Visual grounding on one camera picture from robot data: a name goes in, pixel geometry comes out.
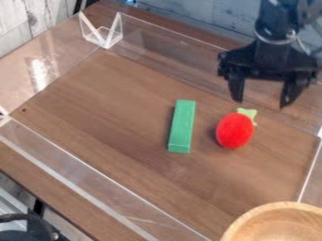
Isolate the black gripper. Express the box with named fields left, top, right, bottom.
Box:
left=218, top=40, right=319, bottom=108

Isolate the red plush strawberry toy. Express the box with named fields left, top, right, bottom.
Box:
left=215, top=107, right=258, bottom=149

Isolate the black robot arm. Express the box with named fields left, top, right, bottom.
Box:
left=218, top=0, right=322, bottom=107

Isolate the green rectangular block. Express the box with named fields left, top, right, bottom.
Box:
left=167, top=100, right=197, bottom=153

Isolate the wooden bowl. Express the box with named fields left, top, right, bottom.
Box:
left=221, top=201, right=322, bottom=241

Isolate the clear acrylic enclosure wall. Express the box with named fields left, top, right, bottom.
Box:
left=0, top=10, right=322, bottom=241

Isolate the clear acrylic corner bracket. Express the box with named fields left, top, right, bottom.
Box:
left=78, top=12, right=123, bottom=49

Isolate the black clamp with cable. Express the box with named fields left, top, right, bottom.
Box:
left=0, top=214, right=63, bottom=241

